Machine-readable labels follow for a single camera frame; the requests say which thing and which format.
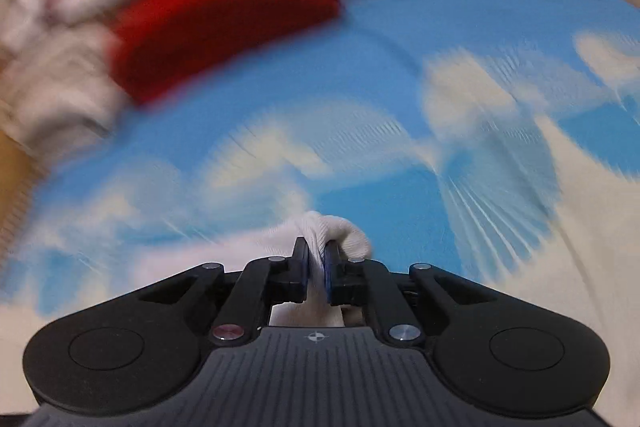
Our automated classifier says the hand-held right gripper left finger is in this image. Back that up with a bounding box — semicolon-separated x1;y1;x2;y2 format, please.
136;237;310;349

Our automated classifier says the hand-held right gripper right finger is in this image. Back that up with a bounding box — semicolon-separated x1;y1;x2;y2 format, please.
323;241;501;349

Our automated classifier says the white small garment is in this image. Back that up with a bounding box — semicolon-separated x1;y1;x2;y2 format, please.
200;209;374;329

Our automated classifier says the blue printed bed sheet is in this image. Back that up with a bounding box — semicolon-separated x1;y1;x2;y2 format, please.
0;0;640;358

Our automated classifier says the red folded blanket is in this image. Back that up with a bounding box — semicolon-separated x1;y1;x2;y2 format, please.
107;0;346;108

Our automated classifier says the pale pink folded blanket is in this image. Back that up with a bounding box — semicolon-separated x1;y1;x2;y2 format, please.
0;24;128;150

